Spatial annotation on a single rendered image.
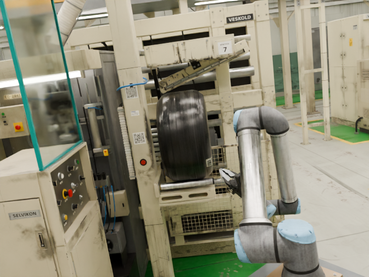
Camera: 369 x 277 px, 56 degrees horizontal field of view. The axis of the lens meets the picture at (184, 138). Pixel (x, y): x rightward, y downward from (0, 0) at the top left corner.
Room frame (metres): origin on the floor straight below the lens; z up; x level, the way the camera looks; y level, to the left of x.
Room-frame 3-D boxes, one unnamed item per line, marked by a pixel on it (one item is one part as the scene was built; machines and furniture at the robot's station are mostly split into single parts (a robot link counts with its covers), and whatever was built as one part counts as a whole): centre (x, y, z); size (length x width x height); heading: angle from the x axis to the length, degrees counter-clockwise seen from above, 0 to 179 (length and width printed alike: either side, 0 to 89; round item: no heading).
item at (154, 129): (2.61, 0.22, 1.05); 0.20 x 0.15 x 0.30; 86
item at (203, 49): (2.50, -0.12, 1.71); 0.61 x 0.25 x 0.15; 86
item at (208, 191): (2.07, 0.03, 0.83); 0.36 x 0.09 x 0.06; 86
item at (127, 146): (2.19, 0.37, 1.19); 0.05 x 0.04 x 0.48; 176
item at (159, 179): (2.23, 0.20, 0.90); 0.40 x 0.03 x 0.10; 176
